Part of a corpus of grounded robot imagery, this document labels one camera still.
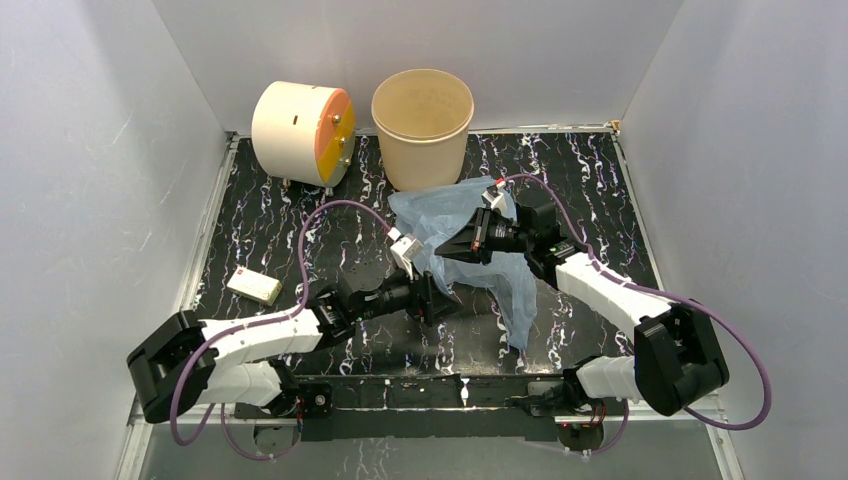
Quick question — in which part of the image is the white cylinder with orange face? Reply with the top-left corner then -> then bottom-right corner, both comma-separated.
251,81 -> 356,188

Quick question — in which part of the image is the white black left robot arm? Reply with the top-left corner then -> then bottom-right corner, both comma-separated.
127,270 -> 451,424

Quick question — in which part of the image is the beige round trash bin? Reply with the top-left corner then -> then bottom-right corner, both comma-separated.
371,69 -> 475,191

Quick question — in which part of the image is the white trash bag box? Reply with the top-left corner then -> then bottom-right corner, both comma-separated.
226,266 -> 282,306

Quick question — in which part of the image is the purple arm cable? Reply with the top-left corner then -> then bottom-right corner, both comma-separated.
169,199 -> 399,462
493,173 -> 774,433

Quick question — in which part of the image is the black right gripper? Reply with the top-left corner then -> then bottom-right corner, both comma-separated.
435,205 -> 533,266

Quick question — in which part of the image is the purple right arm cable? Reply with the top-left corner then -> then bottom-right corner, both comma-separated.
493,173 -> 774,433

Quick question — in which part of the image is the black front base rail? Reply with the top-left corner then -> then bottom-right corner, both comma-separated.
234,374 -> 624,452

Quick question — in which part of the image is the translucent blue plastic trash bag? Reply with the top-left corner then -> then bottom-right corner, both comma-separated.
388,176 -> 537,350

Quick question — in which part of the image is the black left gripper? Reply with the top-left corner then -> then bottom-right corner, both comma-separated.
353,259 -> 464,327

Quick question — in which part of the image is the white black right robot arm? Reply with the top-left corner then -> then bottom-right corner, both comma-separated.
435,204 -> 730,416

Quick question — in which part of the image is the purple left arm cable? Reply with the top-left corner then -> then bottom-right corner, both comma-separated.
169,199 -> 399,462

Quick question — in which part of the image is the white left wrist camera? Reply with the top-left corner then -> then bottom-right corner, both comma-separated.
388,227 -> 423,280

